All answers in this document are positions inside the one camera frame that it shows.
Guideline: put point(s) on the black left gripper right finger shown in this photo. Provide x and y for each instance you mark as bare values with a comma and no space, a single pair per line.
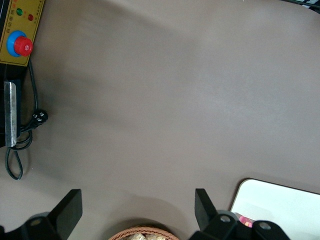
207,217

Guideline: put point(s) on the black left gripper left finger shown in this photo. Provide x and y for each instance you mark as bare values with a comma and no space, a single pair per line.
67,212

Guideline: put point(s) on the beige plastic serving tray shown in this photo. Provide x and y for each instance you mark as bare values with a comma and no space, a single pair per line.
275,205

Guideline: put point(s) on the pink snack packet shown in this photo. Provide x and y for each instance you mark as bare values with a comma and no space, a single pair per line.
246,221

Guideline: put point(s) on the clear crispy snack packet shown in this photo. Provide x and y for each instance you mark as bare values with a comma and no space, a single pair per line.
155,237
136,237

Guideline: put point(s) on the round brown wicker basket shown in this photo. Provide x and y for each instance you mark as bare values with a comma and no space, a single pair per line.
140,228

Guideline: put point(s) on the yellow emergency stop control box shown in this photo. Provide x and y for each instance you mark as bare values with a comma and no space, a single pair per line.
15,15

